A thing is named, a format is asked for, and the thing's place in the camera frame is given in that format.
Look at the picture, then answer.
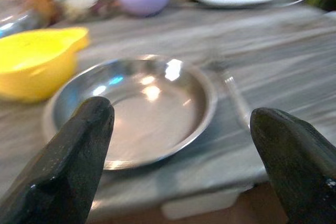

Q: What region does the clear plastic container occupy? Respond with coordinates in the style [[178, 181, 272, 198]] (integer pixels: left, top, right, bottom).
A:
[[0, 11, 35, 38]]

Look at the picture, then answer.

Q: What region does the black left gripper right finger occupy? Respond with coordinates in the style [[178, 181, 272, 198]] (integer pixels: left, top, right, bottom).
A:
[[249, 107, 336, 224]]

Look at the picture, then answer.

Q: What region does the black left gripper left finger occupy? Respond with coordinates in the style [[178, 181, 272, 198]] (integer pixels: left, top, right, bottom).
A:
[[0, 96, 116, 224]]

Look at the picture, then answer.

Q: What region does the stainless steel fork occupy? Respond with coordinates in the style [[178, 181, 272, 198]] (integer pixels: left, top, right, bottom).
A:
[[207, 60, 251, 130]]

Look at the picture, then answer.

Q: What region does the round stainless steel plate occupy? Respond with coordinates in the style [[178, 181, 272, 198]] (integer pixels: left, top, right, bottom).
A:
[[41, 54, 218, 172]]

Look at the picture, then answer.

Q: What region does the yellow plastic bowl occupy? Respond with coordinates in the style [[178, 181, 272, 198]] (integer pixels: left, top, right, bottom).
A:
[[0, 26, 90, 103]]

